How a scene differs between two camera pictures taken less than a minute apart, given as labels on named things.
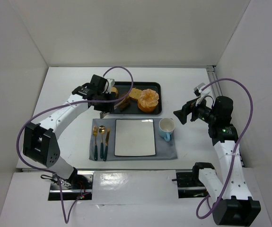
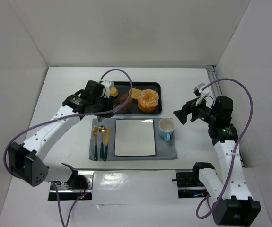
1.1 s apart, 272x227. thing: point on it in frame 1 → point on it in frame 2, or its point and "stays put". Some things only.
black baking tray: x=124 y=88 stays put
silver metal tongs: x=103 y=114 → x=100 y=118
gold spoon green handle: x=102 y=129 stays put
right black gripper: x=188 y=111 stays put
